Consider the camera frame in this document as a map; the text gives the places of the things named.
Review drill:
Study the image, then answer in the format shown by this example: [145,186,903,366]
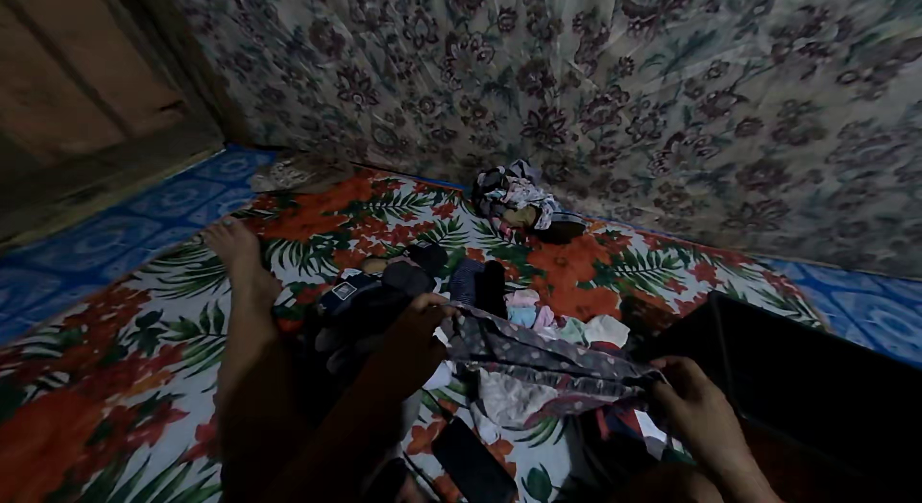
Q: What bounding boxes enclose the grey polka dot garment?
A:
[441,303,668,406]

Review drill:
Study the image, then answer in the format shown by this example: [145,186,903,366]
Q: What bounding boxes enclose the pile of small pastel clothes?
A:
[504,289,632,350]

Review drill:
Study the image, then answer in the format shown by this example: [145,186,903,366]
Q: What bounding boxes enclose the bundle of red navy clothes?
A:
[579,405,695,466]

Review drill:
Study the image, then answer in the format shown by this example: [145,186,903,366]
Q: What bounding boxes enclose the beige patterned cloth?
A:
[251,151,361,196]

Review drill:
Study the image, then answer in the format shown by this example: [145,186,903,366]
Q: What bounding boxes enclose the curtain with purple flowers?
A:
[169,0,922,279]

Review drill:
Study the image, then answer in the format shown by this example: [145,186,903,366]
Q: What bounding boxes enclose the black smartphone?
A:
[431,417,518,503]

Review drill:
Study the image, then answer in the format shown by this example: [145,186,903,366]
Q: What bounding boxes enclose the white garment with pink trim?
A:
[470,368,573,445]

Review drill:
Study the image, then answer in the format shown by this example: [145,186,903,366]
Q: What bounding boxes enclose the person's left hand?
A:
[373,293,459,402]

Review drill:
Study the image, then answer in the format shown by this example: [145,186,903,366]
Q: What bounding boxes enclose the pile of dark clothes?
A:
[310,242,449,378]

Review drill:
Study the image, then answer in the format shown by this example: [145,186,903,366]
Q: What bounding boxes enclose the floral sheet with red flowers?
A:
[0,168,829,503]

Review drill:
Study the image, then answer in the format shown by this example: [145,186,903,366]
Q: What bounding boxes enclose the thin black cable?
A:
[403,451,450,503]

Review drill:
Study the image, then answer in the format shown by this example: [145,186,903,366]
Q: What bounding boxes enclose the person's right forearm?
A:
[709,454,785,503]

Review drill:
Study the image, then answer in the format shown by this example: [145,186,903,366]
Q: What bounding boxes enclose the brown wooden door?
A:
[0,0,190,167]

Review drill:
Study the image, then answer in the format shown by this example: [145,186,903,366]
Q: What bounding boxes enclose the large black bin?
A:
[637,291,922,503]

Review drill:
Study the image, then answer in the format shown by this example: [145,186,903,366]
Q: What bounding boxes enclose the person's right hand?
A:
[647,355,752,477]

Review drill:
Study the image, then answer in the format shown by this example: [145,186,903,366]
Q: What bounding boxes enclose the person's left forearm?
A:
[267,373,406,503]

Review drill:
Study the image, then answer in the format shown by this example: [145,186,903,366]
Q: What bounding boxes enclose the person's legs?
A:
[203,215,724,503]

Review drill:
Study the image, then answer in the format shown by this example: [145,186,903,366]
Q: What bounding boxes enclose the black rolled garment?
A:
[477,260,507,319]

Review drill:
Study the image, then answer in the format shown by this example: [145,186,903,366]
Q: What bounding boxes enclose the navy striped rolled garment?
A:
[449,258,485,307]

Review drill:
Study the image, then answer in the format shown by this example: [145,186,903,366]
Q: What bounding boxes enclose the heap of mixed patterned clothes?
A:
[472,159,587,245]

